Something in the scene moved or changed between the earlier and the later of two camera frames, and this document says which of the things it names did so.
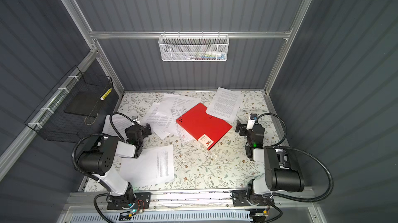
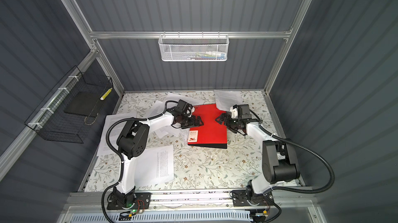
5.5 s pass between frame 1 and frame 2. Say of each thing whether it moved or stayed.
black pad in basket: stayed
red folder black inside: moved
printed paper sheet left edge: stayed
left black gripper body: moved
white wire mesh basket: stayed
